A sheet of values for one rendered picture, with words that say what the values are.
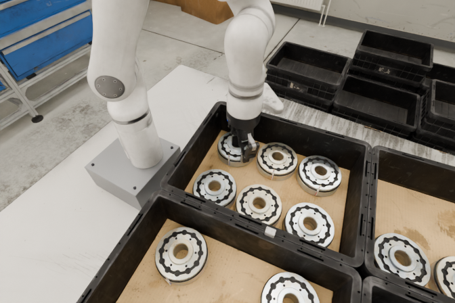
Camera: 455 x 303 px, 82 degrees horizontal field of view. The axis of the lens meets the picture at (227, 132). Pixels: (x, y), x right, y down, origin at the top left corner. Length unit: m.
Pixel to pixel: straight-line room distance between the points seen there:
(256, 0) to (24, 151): 2.00
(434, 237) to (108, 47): 0.76
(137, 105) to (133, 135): 0.08
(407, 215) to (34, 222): 0.95
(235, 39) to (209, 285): 0.45
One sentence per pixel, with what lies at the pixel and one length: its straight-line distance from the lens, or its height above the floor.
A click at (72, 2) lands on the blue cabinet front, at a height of 0.64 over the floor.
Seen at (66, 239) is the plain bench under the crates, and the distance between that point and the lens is 0.86.
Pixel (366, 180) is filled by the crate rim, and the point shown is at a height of 0.93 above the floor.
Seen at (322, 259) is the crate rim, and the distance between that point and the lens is 0.52.
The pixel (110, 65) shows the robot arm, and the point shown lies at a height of 1.13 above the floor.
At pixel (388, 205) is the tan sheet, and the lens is 0.74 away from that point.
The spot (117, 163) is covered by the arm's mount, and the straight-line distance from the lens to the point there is 0.81.
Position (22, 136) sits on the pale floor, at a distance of 2.37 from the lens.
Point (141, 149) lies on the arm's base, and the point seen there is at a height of 0.88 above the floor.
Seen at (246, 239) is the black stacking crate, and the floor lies 0.90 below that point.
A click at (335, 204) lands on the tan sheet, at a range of 0.69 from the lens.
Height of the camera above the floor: 1.40
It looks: 47 degrees down
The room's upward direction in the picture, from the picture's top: straight up
